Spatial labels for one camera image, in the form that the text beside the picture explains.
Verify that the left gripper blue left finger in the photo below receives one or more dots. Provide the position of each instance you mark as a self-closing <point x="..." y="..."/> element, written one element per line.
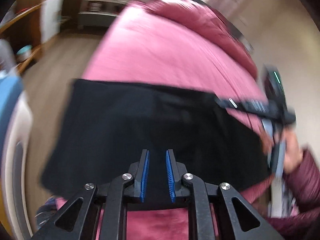
<point x="100" y="212"/>

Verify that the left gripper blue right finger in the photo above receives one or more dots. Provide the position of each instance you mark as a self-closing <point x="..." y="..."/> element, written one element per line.
<point x="214" y="211"/>

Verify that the black embroidered pants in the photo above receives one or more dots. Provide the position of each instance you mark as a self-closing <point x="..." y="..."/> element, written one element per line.
<point x="107" y="125"/>

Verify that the person right hand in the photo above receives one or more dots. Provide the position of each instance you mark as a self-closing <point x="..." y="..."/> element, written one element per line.
<point x="293" y="153"/>

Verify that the dark pink duvet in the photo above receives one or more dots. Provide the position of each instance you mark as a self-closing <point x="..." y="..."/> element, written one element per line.
<point x="208" y="24"/>

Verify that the blue box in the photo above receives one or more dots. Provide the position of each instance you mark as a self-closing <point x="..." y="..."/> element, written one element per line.
<point x="11" y="88"/>

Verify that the pink bed sheet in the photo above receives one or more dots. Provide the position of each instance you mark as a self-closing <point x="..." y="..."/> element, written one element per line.
<point x="145" y="48"/>

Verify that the teal white cup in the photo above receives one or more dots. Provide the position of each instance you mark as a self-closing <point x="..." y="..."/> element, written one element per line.
<point x="24" y="53"/>

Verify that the white low bedside shelf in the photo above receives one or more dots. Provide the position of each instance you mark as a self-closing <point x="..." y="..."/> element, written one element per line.
<point x="99" y="13"/>

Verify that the wooden desk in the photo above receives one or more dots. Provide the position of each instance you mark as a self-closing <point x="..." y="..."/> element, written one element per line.
<point x="21" y="27"/>

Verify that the white cabinet with drawer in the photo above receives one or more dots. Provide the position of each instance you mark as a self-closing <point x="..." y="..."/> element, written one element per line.
<point x="50" y="19"/>

